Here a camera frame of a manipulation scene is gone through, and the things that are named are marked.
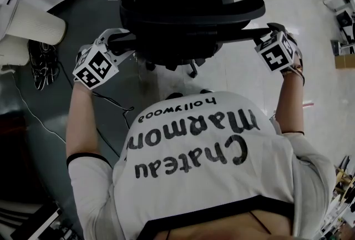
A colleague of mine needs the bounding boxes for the beaded bracelet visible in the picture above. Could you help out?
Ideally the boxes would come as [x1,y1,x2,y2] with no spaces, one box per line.
[280,64,306,86]

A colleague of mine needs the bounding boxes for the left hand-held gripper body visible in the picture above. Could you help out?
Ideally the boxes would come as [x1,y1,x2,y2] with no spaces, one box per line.
[72,37,121,91]

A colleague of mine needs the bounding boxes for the person's right hand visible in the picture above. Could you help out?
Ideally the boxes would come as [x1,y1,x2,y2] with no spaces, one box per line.
[293,45,305,68]

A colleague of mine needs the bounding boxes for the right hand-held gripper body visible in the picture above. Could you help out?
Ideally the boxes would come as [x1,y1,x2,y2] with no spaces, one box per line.
[253,30,299,74]

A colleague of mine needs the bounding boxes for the black floor cable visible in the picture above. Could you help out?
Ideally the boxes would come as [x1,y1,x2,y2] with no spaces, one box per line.
[57,61,135,151]

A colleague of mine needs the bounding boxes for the person's black trousers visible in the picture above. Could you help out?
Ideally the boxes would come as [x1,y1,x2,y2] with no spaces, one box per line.
[166,89,214,100]

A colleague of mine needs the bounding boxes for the black mesh office chair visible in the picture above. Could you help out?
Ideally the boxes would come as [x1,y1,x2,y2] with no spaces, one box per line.
[107,0,280,79]

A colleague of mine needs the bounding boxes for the white floor cable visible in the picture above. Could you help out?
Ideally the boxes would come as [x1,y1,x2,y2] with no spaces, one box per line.
[11,72,68,146]

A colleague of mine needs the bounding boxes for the black white-striped cable bundle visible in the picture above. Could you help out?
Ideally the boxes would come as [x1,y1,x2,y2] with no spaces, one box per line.
[27,39,59,91]

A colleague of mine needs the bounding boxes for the white ribbed appliance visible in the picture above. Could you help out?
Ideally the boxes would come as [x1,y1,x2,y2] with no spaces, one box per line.
[0,0,68,73]

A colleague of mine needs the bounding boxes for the person's neck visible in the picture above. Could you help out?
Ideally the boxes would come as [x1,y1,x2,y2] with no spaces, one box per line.
[151,210,295,240]

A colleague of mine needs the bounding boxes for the brown cardboard box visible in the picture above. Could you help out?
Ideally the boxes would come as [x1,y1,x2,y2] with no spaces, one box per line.
[334,53,355,69]

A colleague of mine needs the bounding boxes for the person's right forearm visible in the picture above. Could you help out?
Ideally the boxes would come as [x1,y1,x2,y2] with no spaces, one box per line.
[273,72,306,136]

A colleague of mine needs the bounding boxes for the person's left forearm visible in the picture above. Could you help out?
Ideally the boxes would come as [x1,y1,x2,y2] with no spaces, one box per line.
[65,82,111,164]

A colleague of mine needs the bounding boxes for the person's white printed t-shirt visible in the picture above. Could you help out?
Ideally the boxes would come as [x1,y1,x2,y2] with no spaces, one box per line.
[66,90,338,240]

